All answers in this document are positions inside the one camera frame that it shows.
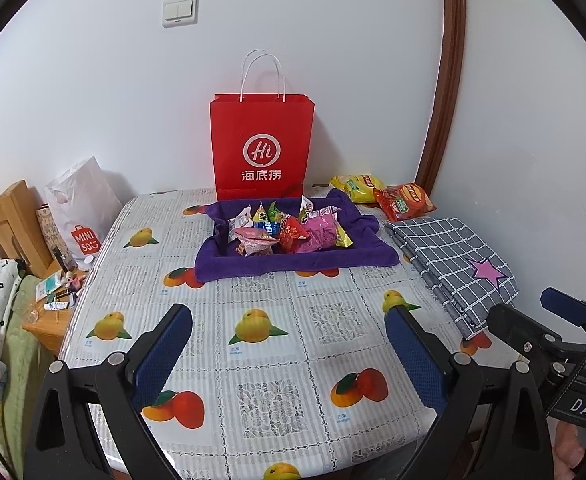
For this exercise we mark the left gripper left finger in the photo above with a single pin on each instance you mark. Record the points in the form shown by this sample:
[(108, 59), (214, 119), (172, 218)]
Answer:
[(128, 382)]

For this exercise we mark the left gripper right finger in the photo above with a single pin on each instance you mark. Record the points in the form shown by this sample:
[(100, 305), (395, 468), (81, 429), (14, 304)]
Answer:
[(449, 388)]

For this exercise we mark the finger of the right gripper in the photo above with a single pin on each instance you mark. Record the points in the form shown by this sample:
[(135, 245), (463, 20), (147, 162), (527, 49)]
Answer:
[(570, 309), (505, 323)]

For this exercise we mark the yellow snack packet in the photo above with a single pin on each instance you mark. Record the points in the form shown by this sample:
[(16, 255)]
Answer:
[(342, 238)]

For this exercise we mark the pink triangular snack packet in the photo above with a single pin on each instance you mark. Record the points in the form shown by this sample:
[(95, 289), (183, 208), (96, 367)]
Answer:
[(254, 241)]

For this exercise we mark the white red floral snack packet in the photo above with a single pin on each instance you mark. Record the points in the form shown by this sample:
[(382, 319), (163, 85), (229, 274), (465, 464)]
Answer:
[(242, 219)]

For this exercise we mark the red gold snack packet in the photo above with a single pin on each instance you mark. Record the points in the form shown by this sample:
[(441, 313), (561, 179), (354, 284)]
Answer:
[(292, 233)]

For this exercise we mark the green orange snack packet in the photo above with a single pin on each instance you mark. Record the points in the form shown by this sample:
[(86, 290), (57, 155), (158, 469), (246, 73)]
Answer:
[(274, 214)]

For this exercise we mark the person's right hand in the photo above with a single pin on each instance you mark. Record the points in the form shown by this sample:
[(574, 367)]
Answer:
[(569, 451)]

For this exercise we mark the grey checked folded cloth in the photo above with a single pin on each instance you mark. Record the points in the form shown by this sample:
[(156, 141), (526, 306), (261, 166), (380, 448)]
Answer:
[(465, 274)]

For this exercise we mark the wooden nightstand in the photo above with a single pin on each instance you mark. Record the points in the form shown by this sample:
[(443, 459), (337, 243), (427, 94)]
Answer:
[(48, 323)]

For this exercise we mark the purple towel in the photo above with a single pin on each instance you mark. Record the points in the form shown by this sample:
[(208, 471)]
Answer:
[(217, 258)]

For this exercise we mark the fruit print tablecloth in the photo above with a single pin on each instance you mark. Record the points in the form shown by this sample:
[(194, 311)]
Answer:
[(286, 375)]

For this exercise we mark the red-orange chips bag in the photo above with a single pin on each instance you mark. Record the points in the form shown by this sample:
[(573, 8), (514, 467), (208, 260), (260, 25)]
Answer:
[(403, 202)]

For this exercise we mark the white plastic bag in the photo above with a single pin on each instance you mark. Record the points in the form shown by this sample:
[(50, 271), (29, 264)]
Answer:
[(83, 207)]

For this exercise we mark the large magenta snack bag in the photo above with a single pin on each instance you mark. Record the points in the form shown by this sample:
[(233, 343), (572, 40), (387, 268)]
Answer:
[(321, 234)]

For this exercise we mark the yellow chips bag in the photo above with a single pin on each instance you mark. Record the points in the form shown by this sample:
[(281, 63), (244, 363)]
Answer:
[(360, 188)]

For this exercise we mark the blue snack packet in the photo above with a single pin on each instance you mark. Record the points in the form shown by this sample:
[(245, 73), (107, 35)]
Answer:
[(261, 221)]

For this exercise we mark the red paper shopping bag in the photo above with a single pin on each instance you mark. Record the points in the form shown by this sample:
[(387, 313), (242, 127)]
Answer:
[(260, 141)]

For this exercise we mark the wooden bed frame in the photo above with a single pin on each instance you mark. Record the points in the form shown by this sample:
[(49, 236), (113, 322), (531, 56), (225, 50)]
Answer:
[(20, 234)]

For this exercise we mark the brown wooden door frame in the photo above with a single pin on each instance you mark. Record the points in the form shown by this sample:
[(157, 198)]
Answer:
[(447, 85)]

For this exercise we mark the white wall switch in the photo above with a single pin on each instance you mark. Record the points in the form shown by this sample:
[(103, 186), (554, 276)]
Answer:
[(179, 12)]

